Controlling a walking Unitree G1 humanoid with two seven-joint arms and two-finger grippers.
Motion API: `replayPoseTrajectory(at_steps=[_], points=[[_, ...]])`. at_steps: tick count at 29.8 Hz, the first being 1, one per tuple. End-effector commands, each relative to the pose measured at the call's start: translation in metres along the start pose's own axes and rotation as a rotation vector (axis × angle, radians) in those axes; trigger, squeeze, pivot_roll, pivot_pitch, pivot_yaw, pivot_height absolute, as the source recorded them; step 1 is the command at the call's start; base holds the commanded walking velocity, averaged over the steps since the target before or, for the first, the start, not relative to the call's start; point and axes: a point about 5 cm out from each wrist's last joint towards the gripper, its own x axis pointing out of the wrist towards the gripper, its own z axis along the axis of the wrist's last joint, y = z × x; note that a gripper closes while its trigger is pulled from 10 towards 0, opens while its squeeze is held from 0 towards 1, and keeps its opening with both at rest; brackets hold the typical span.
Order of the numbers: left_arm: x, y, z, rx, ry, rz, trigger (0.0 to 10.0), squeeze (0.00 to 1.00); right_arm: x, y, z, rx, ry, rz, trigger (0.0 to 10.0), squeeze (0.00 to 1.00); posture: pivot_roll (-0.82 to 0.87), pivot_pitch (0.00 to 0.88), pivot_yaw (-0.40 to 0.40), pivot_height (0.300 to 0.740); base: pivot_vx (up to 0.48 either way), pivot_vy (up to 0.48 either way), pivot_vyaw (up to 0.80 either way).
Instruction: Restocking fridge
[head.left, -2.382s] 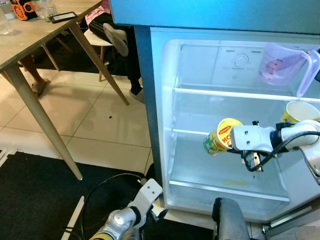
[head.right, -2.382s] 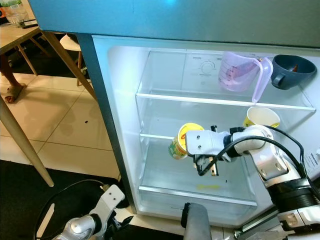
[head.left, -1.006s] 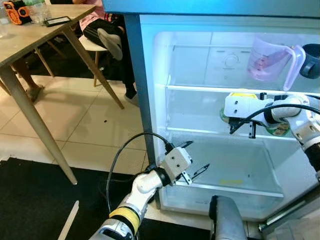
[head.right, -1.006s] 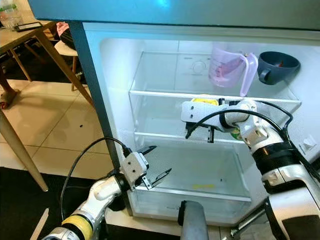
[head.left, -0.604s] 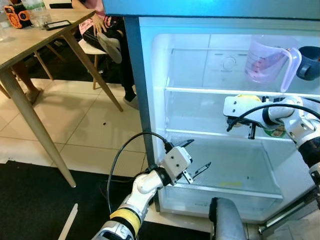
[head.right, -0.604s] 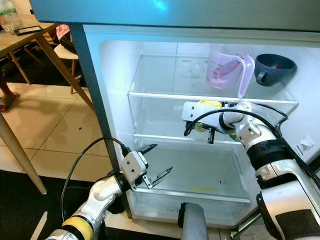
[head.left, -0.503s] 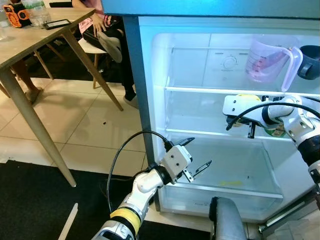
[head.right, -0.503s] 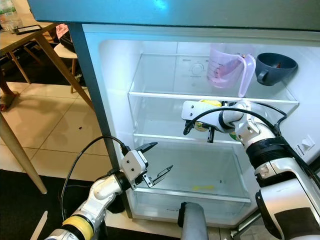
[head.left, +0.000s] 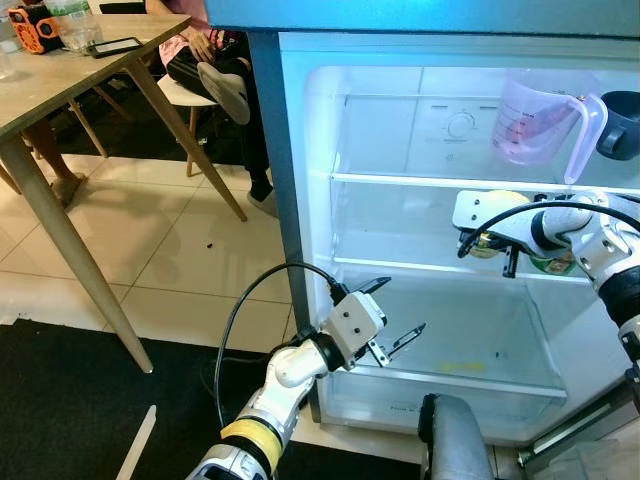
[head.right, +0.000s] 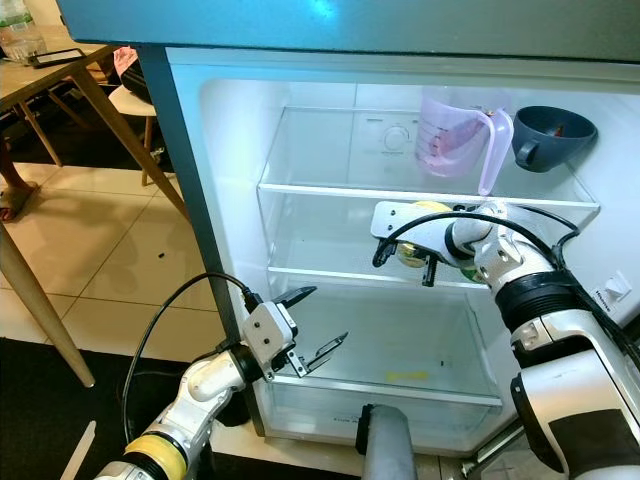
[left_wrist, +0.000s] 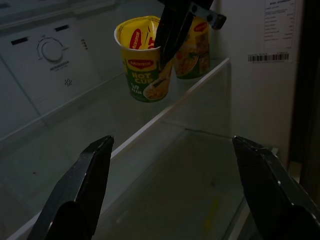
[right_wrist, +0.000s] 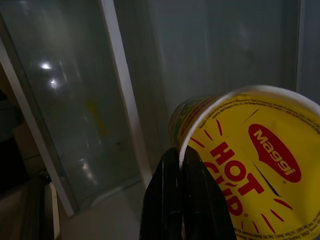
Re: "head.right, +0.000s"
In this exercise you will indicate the yellow lid round tub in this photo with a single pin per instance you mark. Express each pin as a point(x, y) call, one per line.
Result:
point(424, 207)

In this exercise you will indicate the glass fridge shelf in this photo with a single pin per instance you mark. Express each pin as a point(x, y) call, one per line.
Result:
point(320, 274)
point(360, 191)

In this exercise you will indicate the grey fridge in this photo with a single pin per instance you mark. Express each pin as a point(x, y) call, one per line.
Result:
point(190, 200)

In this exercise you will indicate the green round container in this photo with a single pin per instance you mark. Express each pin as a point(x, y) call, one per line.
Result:
point(470, 272)

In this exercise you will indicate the clear crisper drawer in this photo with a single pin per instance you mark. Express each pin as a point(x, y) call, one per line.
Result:
point(360, 400)

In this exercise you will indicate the grey robot leg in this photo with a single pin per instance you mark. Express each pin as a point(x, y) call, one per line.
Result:
point(385, 445)

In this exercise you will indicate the white thermostat dial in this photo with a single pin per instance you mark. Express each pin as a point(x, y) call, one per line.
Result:
point(397, 132)

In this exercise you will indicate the clear pink measuring jug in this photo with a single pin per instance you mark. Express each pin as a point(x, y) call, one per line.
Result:
point(450, 135)

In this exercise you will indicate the bare human leg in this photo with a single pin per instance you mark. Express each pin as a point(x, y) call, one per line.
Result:
point(15, 185)

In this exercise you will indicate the grey freezer door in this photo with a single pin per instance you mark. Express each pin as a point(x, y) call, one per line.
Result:
point(360, 25)

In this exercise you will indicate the white flat stick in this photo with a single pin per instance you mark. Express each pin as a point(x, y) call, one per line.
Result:
point(78, 450)

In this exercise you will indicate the black floor mat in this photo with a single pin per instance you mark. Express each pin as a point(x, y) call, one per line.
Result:
point(40, 440)

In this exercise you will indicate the light wooden table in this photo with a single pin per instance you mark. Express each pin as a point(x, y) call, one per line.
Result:
point(40, 80)

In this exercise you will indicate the white chair wooden legs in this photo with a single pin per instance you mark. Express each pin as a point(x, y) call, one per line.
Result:
point(125, 100)

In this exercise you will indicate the seated person black trousers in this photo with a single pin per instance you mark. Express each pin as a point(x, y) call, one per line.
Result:
point(135, 75)

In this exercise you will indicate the clear plastic water bottle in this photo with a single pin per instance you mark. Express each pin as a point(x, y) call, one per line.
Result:
point(15, 30)

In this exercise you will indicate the black phone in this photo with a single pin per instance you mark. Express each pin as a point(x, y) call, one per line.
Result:
point(55, 57)

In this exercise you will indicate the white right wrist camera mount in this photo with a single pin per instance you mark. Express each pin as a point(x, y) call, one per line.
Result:
point(400, 222)

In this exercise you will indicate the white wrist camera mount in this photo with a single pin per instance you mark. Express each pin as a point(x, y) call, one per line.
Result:
point(400, 222)
point(270, 335)

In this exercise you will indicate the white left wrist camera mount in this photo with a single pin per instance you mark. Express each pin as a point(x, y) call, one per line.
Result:
point(270, 335)

